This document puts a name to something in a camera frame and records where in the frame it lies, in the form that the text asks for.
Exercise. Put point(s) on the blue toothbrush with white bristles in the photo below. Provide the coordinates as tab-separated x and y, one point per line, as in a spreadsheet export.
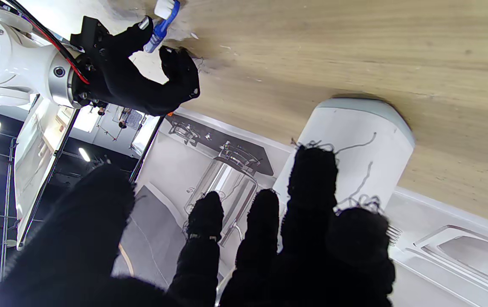
163	25

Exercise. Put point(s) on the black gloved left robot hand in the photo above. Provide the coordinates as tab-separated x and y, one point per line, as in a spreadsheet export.
312	264

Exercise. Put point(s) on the white divided toothbrush holder cup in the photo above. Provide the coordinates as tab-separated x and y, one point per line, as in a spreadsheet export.
363	136

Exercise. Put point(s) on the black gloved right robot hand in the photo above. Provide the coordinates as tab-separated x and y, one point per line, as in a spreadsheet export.
120	85

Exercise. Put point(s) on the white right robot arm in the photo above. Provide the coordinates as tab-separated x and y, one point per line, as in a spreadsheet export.
9	55

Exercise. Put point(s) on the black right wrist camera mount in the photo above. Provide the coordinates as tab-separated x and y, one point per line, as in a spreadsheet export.
90	34

